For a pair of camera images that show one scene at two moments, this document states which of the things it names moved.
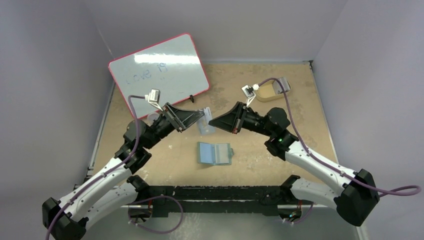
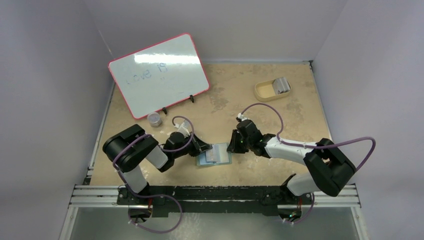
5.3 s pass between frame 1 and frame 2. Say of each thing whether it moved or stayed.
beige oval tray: stayed
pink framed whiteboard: stayed
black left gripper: moved
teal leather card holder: stayed
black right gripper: moved
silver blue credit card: moved
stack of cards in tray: stayed
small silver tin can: stayed
